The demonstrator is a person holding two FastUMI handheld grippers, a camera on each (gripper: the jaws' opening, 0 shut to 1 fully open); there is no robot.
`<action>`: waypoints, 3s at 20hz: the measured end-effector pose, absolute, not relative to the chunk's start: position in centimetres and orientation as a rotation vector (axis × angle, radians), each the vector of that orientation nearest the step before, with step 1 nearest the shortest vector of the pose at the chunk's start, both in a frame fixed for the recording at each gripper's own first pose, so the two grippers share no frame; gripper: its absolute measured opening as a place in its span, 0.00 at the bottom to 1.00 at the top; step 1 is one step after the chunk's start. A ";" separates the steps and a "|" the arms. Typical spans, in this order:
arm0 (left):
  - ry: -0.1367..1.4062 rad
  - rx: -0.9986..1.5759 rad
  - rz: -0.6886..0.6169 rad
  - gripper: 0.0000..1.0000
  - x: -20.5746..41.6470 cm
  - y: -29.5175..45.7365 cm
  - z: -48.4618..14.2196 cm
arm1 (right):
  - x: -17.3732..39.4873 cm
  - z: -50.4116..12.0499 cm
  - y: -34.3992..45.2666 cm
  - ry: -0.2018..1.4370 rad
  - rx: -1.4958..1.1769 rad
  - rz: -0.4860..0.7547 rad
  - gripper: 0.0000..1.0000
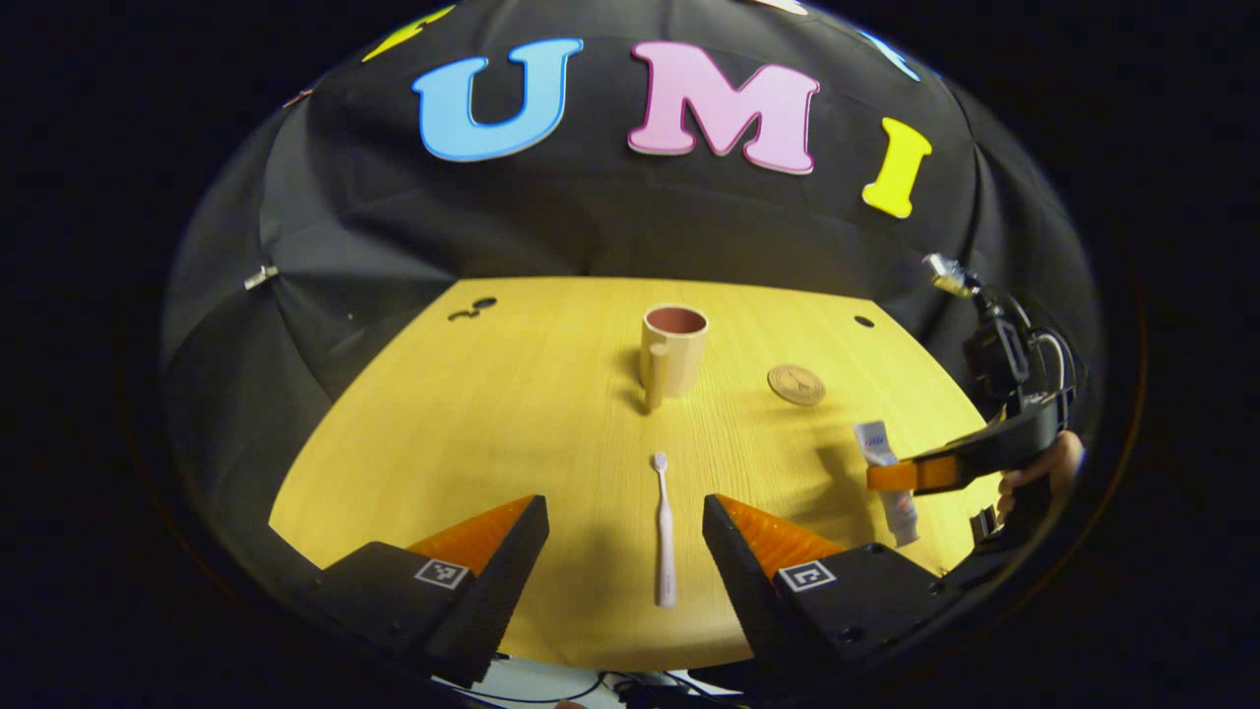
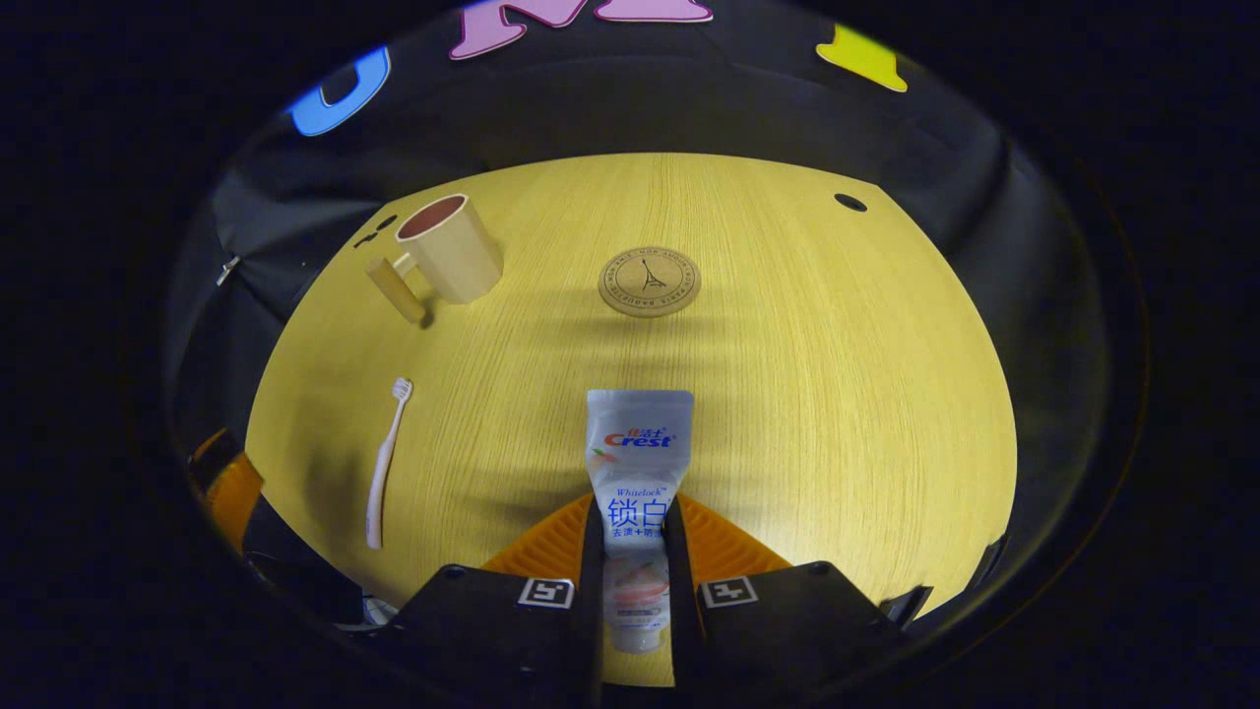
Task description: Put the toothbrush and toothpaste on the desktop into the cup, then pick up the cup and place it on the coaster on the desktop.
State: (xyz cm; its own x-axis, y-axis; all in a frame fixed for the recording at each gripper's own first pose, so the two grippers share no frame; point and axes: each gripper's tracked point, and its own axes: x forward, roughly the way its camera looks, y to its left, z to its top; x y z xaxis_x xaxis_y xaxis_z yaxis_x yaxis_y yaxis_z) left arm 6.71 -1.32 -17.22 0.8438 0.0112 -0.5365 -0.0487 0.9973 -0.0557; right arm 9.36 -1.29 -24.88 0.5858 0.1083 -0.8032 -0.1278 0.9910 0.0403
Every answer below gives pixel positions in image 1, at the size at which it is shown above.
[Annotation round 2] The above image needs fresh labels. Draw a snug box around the black backdrop cloth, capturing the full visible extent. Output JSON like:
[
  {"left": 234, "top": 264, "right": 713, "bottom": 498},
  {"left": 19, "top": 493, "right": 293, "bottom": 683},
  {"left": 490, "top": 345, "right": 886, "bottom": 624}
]
[{"left": 162, "top": 0, "right": 1099, "bottom": 592}]

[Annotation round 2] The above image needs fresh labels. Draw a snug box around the round cork coaster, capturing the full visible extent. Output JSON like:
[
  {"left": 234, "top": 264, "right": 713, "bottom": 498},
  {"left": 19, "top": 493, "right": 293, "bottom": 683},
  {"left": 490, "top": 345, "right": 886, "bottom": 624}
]
[{"left": 767, "top": 363, "right": 827, "bottom": 407}]

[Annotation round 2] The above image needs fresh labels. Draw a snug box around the pink toothbrush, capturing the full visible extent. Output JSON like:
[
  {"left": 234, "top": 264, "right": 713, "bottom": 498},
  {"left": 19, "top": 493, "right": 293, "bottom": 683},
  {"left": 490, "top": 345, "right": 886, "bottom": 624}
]
[{"left": 652, "top": 451, "right": 678, "bottom": 609}]

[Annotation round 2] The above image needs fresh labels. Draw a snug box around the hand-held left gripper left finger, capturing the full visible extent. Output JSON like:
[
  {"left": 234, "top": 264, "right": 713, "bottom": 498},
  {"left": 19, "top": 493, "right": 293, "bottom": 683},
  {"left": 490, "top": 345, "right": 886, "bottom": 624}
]
[{"left": 315, "top": 494, "right": 550, "bottom": 688}]

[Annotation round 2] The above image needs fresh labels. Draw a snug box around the beige cup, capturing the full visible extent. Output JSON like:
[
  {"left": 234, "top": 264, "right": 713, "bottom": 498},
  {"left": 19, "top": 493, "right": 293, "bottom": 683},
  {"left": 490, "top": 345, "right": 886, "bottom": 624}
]
[{"left": 640, "top": 304, "right": 710, "bottom": 413}]

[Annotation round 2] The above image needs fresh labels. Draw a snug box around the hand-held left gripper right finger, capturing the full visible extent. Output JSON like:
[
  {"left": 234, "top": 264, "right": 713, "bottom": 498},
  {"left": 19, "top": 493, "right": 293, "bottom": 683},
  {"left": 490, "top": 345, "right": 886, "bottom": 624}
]
[{"left": 702, "top": 494, "right": 972, "bottom": 695}]

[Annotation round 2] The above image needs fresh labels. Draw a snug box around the white toothpaste tube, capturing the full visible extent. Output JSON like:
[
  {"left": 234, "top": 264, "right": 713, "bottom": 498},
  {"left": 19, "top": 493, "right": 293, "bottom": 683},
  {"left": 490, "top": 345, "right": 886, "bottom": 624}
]
[{"left": 852, "top": 420, "right": 920, "bottom": 548}]

